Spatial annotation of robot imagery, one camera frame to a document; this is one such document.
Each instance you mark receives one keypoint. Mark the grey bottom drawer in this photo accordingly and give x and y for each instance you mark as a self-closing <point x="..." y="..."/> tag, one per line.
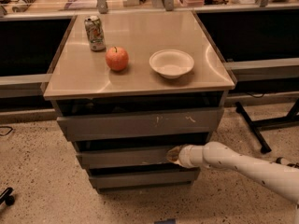
<point x="144" y="179"/>

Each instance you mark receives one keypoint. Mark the red apple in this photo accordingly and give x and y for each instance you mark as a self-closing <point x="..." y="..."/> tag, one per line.
<point x="117" y="58"/>

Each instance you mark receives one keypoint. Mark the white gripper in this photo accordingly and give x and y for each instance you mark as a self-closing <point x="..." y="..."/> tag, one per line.
<point x="185" y="156"/>

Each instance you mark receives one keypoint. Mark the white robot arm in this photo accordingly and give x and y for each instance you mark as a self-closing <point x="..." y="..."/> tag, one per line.
<point x="282" y="179"/>

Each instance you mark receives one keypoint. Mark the black metal stand base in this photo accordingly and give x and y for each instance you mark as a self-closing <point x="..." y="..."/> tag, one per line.
<point x="291" y="119"/>

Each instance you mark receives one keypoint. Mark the grey top drawer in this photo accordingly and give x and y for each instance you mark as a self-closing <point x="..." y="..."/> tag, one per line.
<point x="140" y="124"/>

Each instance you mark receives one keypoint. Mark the white paper bowl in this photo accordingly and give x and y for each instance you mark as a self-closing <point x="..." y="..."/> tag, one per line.
<point x="171" y="63"/>

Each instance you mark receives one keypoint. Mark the grey drawer cabinet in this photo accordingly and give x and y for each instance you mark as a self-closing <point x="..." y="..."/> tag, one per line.
<point x="82" y="84"/>

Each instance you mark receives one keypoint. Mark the black coiled tool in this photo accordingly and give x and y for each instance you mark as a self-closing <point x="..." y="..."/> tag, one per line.
<point x="22" y="5"/>

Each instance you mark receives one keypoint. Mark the black chair caster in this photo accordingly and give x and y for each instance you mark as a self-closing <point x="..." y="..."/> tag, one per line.
<point x="7" y="197"/>

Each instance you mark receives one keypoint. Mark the grey drawer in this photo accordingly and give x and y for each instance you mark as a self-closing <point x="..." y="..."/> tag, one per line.
<point x="144" y="179"/>
<point x="140" y="124"/>
<point x="124" y="157"/>

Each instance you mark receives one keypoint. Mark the crushed green soda can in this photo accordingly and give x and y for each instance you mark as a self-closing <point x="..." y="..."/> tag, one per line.
<point x="95" y="33"/>

